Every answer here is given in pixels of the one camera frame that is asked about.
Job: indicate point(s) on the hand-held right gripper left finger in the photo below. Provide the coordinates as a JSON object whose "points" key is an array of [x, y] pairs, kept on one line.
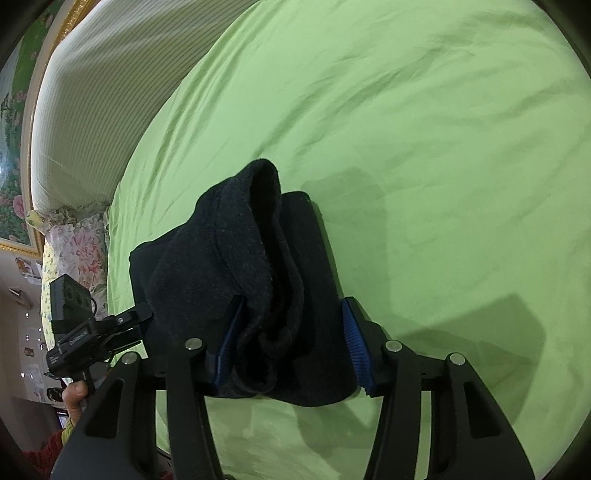
{"points": [[228, 344]]}

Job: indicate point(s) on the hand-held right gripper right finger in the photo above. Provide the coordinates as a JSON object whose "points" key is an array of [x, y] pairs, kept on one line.
{"points": [[358, 344]]}

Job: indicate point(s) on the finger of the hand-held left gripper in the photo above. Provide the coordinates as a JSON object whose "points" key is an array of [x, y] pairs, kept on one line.
{"points": [[134, 317], [131, 337]]}

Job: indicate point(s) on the dark navy pants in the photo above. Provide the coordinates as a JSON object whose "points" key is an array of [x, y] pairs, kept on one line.
{"points": [[277, 277]]}

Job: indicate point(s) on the person's left forearm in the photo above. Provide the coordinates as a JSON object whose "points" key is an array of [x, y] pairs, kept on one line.
{"points": [[46, 447]]}

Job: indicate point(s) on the person's left hand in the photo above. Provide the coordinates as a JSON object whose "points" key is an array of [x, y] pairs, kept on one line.
{"points": [[74, 401]]}

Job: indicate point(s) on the pink floral pillow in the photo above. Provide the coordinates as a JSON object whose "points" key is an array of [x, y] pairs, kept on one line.
{"points": [[78, 249]]}

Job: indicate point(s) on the gold framed floral picture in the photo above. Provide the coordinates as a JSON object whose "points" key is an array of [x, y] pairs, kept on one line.
{"points": [[14, 184]]}

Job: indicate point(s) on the green bed sheet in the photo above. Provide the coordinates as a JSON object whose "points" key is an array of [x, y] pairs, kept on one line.
{"points": [[415, 161]]}

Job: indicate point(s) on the striped white pillow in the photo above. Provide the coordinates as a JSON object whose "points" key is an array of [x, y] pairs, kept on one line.
{"points": [[115, 92]]}

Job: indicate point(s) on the small wall sticker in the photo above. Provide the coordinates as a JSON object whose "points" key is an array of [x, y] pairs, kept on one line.
{"points": [[30, 352], [28, 267]]}

